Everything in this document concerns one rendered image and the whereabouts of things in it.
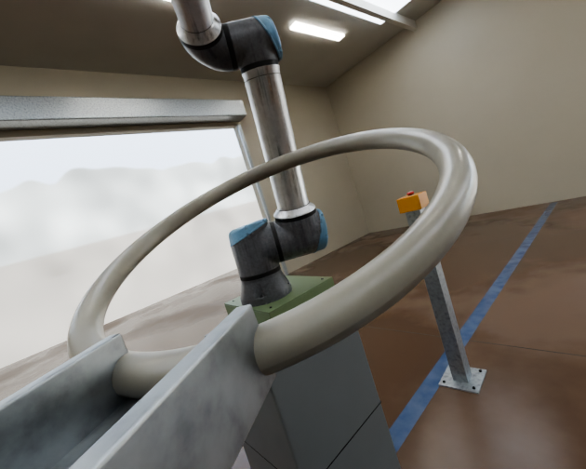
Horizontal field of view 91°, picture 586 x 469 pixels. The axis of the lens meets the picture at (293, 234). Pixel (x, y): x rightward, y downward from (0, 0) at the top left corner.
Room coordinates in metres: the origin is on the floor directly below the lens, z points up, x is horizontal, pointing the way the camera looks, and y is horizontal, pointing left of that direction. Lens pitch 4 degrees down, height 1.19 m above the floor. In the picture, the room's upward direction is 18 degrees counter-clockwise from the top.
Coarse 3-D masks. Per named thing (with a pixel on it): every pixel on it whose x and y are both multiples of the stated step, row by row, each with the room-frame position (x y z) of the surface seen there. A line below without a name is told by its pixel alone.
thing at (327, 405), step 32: (320, 352) 0.87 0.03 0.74; (352, 352) 0.96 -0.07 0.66; (288, 384) 0.78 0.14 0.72; (320, 384) 0.85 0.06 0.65; (352, 384) 0.93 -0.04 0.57; (288, 416) 0.76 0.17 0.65; (320, 416) 0.83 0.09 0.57; (352, 416) 0.90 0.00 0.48; (384, 416) 1.00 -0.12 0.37; (256, 448) 0.95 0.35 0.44; (288, 448) 0.76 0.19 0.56; (320, 448) 0.80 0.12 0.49; (352, 448) 0.88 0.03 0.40; (384, 448) 0.97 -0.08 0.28
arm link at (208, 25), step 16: (176, 0) 0.68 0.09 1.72; (192, 0) 0.68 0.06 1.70; (208, 0) 0.72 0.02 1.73; (192, 16) 0.71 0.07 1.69; (208, 16) 0.74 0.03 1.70; (192, 32) 0.75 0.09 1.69; (208, 32) 0.76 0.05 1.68; (192, 48) 0.78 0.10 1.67; (208, 48) 0.78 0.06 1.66; (224, 48) 0.81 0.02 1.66; (208, 64) 0.83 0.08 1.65; (224, 64) 0.84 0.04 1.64
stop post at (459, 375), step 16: (400, 208) 1.53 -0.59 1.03; (416, 208) 1.47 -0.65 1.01; (432, 272) 1.50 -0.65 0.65; (432, 288) 1.51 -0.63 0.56; (432, 304) 1.53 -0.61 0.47; (448, 304) 1.50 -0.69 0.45; (448, 320) 1.48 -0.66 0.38; (448, 336) 1.50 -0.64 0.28; (448, 352) 1.52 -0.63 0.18; (464, 352) 1.52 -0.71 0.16; (448, 368) 1.63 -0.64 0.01; (464, 368) 1.48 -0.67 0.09; (480, 368) 1.55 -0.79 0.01; (448, 384) 1.51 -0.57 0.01; (464, 384) 1.47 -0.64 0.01; (480, 384) 1.44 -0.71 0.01
